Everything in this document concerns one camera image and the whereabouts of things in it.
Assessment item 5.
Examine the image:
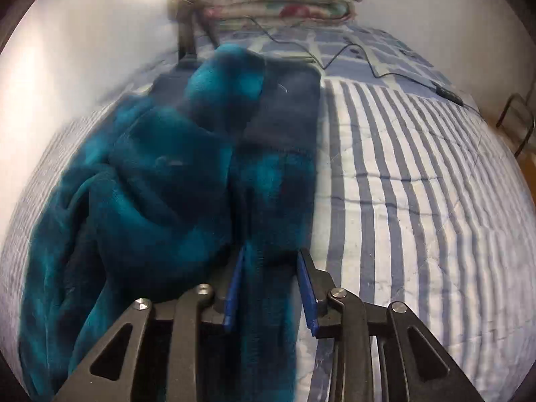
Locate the teal plaid fleece blanket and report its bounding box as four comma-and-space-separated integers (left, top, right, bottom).
19, 42, 323, 402

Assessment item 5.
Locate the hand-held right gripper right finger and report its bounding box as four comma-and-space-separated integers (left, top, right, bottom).
296, 249, 484, 402

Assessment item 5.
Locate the black metal chair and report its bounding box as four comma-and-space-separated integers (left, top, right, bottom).
496, 92, 536, 155

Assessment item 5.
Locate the blue white striped quilt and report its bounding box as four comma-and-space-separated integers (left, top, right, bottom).
0, 79, 532, 402

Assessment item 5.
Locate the black tripod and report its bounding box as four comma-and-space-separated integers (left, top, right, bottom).
176, 0, 222, 63

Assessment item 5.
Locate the black cable with controller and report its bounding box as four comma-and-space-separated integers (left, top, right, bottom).
243, 16, 465, 107

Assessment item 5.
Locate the blue checked bed sheet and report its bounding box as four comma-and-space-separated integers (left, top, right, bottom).
197, 21, 474, 105

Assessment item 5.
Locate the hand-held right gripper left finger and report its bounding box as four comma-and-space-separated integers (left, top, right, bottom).
52, 247, 246, 402

